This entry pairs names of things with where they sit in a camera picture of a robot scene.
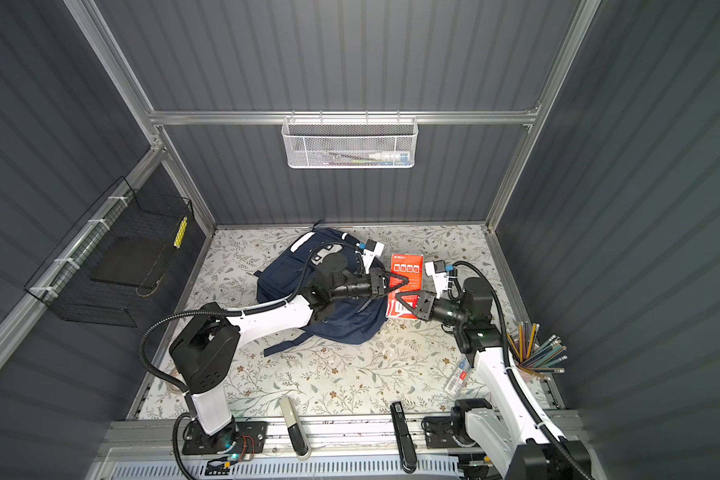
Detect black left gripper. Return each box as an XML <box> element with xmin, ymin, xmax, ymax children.
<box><xmin>328</xmin><ymin>269</ymin><xmax>408</xmax><ymax>304</ymax></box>

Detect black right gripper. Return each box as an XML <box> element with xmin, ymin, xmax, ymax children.
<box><xmin>397</xmin><ymin>291</ymin><xmax>469</xmax><ymax>330</ymax></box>

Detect red card pack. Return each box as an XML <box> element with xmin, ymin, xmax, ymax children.
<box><xmin>386</xmin><ymin>254</ymin><xmax>424</xmax><ymax>320</ymax></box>

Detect clear pen refill pack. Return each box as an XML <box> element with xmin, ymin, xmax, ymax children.
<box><xmin>444</xmin><ymin>356</ymin><xmax>471</xmax><ymax>398</ymax></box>

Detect navy blue student backpack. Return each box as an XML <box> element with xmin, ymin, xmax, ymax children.
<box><xmin>254</xmin><ymin>228</ymin><xmax>387</xmax><ymax>357</ymax></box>

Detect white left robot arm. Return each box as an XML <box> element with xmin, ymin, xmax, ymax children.
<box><xmin>169</xmin><ymin>267</ymin><xmax>409</xmax><ymax>436</ymax></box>

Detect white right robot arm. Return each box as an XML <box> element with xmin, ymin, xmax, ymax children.
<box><xmin>396</xmin><ymin>291</ymin><xmax>593</xmax><ymax>479</ymax></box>

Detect pink pencil cup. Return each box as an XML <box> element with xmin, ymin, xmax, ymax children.
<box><xmin>507</xmin><ymin>346</ymin><xmax>537</xmax><ymax>376</ymax></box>

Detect black and white stapler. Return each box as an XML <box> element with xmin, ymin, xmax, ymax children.
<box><xmin>278</xmin><ymin>396</ymin><xmax>311</xmax><ymax>460</ymax></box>

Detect white wire mesh basket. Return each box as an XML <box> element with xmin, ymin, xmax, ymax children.
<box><xmin>281</xmin><ymin>116</ymin><xmax>419</xmax><ymax>170</ymax></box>

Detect black wire wall basket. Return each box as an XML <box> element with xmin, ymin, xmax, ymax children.
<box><xmin>25</xmin><ymin>182</ymin><xmax>194</xmax><ymax>328</ymax></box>

